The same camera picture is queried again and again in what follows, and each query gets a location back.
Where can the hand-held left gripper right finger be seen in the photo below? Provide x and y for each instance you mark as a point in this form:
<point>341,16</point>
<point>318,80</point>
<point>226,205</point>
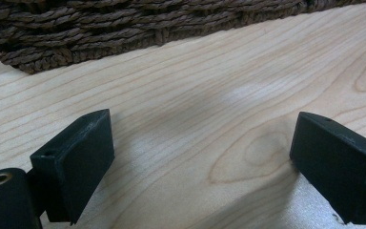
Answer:
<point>333,162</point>

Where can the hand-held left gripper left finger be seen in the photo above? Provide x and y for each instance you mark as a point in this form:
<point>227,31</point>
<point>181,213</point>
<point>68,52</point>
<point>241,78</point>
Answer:
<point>76,165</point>

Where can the brown woven basket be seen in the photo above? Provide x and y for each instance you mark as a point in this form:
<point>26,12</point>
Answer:
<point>108,28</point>

